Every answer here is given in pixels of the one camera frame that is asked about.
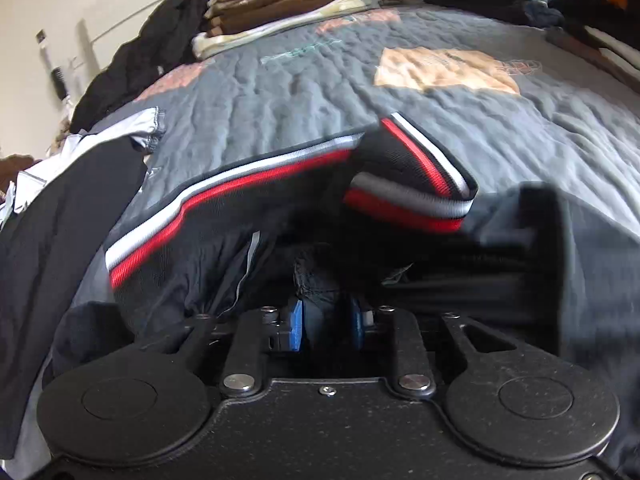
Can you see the grey quilted blanket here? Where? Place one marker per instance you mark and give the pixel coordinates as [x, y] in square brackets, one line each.
[300, 95]

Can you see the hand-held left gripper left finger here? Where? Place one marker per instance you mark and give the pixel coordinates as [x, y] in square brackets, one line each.
[295, 327]

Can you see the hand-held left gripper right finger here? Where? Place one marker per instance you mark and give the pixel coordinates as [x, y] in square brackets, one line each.
[358, 325]

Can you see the black unfolded garment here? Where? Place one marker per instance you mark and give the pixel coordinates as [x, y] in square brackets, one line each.
[60, 220]

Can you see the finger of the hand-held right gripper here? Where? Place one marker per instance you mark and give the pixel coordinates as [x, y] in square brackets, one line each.
[465, 305]
[470, 266]

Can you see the grey white garment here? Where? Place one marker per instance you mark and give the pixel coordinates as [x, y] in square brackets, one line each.
[140, 122]

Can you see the black jacket with striped trim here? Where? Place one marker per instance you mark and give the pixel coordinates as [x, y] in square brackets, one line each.
[200, 260]

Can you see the black hairbrush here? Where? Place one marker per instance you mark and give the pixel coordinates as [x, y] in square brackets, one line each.
[59, 82]

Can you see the pile of black clothes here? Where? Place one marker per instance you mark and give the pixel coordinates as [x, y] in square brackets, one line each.
[150, 45]

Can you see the cream patterned folded cloth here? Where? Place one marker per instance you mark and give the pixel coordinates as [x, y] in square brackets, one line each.
[225, 40]

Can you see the wooden nightstand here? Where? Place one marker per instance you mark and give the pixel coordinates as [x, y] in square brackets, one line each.
[15, 170]

